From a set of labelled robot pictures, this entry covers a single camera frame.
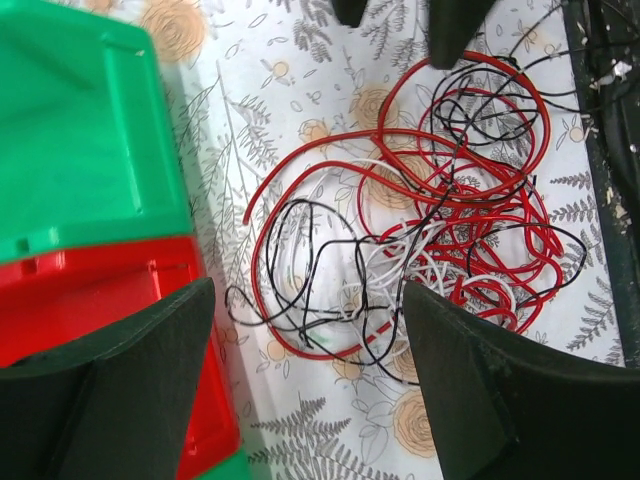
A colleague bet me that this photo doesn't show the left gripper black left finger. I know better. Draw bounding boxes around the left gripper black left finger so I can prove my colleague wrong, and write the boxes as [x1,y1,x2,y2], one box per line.
[1,278,215,479]

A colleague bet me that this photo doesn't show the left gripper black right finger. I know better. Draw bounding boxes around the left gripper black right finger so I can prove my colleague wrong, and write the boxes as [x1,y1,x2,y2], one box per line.
[403,282,639,479]

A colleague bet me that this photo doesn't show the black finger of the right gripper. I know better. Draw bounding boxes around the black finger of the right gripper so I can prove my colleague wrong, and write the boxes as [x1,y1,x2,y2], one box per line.
[331,0,368,28]
[428,0,495,69]

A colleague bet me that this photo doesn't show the red wires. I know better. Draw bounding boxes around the red wires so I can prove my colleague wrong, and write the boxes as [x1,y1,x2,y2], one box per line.
[242,49,566,361]

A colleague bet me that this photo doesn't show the thin white wire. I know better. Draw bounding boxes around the thin white wire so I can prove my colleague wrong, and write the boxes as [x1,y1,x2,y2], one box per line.
[279,157,516,331]

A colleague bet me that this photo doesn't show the thin black wire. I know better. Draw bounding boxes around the thin black wire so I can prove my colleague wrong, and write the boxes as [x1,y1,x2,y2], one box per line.
[223,29,589,386]

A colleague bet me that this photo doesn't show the right green plastic bin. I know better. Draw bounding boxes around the right green plastic bin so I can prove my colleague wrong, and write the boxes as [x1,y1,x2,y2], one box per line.
[198,447,252,480]

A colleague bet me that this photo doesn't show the green plastic bin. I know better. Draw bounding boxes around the green plastic bin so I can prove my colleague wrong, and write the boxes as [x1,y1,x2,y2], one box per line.
[1,1,193,262]
[198,447,252,480]

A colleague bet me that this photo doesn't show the red plastic bin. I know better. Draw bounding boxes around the red plastic bin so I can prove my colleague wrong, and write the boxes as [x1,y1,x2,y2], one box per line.
[1,236,241,479]

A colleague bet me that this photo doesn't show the floral table mat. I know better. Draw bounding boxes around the floral table mat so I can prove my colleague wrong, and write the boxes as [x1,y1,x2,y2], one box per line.
[49,0,626,480]

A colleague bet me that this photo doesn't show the left green plastic bin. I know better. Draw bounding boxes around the left green plastic bin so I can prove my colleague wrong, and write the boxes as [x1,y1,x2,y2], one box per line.
[1,1,193,262]

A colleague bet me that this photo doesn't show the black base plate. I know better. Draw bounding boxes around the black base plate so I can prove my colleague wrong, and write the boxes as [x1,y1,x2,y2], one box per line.
[563,1,639,368]

